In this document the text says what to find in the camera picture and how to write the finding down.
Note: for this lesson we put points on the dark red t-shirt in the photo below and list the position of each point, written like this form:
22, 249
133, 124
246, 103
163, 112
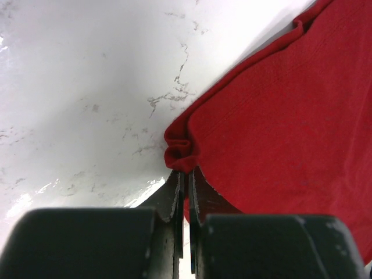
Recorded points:
288, 130

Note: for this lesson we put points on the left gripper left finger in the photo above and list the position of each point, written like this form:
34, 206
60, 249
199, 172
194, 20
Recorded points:
141, 242

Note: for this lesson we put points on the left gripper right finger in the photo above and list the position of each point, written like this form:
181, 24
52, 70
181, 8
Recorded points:
226, 243

